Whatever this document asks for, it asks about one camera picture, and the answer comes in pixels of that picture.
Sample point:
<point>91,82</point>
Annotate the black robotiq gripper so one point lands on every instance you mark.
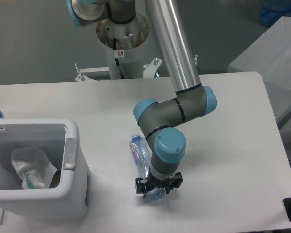
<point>143,186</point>

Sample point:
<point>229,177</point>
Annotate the clear crushed plastic bottle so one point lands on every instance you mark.
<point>142,153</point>

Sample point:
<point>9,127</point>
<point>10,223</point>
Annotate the white plastic wrapper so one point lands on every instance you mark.
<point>33,167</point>

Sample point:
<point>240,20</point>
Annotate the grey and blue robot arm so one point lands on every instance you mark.
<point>157,121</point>

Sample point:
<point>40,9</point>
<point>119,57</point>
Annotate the white plastic trash can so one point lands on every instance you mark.
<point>59,139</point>

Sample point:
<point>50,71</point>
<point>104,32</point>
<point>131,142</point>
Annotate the blue and yellow packet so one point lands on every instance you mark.
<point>55,179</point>

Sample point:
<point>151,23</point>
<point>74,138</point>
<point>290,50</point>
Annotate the white covered box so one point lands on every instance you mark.
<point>270,56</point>

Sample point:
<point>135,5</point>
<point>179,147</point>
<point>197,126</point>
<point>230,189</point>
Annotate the blue bag in background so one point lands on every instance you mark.
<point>272,10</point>

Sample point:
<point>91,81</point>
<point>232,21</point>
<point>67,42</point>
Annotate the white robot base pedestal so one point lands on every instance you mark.
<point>125,46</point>

